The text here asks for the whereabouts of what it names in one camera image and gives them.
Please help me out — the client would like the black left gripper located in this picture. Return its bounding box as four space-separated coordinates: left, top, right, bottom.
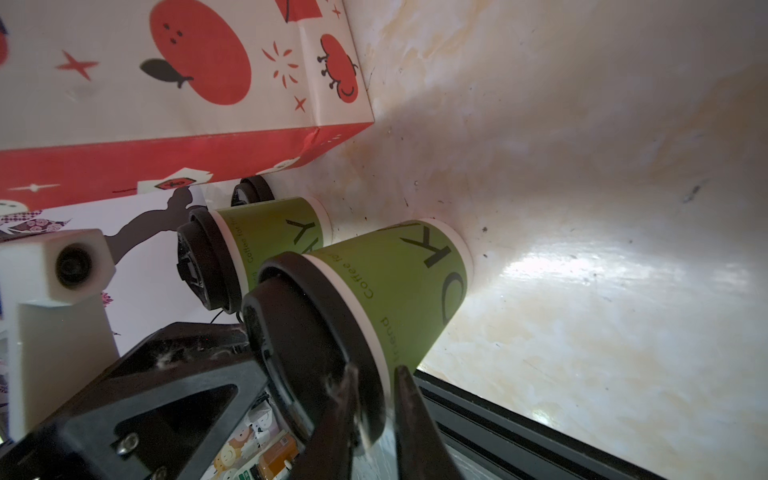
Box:
1 323 268 479

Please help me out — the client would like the red white paper takeout bag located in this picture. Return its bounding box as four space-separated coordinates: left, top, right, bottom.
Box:
1 0 374 215

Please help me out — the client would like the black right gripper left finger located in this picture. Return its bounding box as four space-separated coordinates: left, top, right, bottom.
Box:
289 363 360 480

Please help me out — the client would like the stack of black cup lids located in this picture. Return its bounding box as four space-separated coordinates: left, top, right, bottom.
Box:
230 175 275 207

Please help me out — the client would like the black plastic cup lid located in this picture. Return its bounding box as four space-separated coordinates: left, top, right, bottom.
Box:
241 252 386 444
177 207 242 314

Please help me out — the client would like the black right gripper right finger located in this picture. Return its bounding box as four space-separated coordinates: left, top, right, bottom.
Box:
393 365 463 480

